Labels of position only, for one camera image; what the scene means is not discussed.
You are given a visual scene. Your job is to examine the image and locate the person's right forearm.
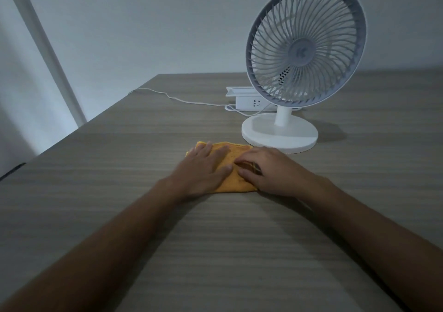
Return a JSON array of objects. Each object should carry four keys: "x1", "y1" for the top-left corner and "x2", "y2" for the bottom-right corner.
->
[{"x1": 305, "y1": 177, "x2": 443, "y2": 312}]

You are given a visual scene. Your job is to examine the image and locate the person's left forearm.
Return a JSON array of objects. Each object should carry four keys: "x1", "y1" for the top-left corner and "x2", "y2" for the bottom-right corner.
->
[{"x1": 0, "y1": 178, "x2": 189, "y2": 312}]

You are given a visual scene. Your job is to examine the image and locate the orange cloth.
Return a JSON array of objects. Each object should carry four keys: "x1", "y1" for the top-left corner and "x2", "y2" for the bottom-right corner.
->
[{"x1": 186, "y1": 141, "x2": 258, "y2": 193}]

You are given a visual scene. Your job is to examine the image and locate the person's left hand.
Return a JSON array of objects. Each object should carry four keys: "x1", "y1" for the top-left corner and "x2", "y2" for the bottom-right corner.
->
[{"x1": 162, "y1": 142, "x2": 234, "y2": 200}]

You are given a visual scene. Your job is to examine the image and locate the person's right hand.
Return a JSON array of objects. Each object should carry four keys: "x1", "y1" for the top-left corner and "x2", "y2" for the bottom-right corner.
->
[{"x1": 234, "y1": 146, "x2": 328, "y2": 202}]

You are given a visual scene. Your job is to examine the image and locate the white power cable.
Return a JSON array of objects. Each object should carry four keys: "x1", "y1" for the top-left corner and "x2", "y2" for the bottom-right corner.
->
[{"x1": 128, "y1": 88, "x2": 274, "y2": 117}]

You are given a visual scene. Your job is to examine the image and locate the white power strip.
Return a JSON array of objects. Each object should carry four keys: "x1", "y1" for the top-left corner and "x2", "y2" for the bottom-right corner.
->
[{"x1": 225, "y1": 86, "x2": 278, "y2": 112}]

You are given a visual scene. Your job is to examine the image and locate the white upright pole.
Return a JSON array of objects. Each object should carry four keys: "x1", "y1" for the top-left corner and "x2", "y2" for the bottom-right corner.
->
[{"x1": 1, "y1": 0, "x2": 87, "y2": 128}]

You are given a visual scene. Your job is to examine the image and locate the white desk fan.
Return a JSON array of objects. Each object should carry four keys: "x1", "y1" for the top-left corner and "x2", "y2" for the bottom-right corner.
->
[{"x1": 241, "y1": 0, "x2": 367, "y2": 155}]

